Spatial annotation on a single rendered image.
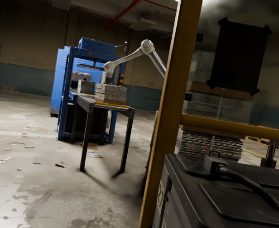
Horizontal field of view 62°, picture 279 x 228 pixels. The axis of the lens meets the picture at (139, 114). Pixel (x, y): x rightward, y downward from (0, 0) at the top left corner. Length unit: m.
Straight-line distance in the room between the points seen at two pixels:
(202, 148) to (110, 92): 1.62
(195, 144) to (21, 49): 10.59
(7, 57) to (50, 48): 1.82
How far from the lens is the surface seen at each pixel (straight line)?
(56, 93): 6.27
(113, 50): 4.22
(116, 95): 2.78
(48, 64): 11.41
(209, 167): 0.77
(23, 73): 11.44
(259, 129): 1.12
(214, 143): 1.43
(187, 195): 0.59
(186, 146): 1.38
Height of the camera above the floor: 1.00
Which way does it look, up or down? 5 degrees down
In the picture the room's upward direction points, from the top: 10 degrees clockwise
